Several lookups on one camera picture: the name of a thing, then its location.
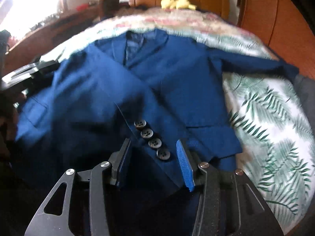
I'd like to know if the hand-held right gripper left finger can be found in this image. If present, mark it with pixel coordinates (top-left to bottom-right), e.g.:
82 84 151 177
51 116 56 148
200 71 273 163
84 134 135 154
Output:
25 138 131 236

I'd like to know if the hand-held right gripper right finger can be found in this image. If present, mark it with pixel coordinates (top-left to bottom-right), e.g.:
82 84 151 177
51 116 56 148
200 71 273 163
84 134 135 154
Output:
176 139 287 236

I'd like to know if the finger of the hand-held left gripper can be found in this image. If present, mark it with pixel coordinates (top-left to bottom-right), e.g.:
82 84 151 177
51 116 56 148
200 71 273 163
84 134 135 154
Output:
13 60 59 76
1 72 34 89

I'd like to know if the blue suit jacket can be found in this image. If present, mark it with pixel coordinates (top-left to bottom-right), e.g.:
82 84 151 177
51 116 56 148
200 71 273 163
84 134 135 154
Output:
13 28 299 236

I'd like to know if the wooden desk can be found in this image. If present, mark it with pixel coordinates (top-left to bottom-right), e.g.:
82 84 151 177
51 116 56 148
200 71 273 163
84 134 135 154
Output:
0 5 104 77

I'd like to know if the dark wooden chair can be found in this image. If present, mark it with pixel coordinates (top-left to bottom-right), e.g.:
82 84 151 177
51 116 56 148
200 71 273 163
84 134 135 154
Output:
99 0 130 21

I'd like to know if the leaf print bed sheet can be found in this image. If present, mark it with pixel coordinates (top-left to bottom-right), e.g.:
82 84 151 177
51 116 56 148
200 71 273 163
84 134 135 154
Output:
39 13 315 229

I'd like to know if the floral quilt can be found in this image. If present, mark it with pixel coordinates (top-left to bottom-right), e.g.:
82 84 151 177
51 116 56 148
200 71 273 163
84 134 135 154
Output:
98 6 249 42

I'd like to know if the yellow plush toy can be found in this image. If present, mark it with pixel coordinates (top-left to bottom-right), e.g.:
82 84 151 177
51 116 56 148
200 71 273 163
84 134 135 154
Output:
160 0 197 11

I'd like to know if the wooden wardrobe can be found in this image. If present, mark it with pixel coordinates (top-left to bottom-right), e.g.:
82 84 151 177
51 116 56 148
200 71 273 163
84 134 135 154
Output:
237 0 315 72

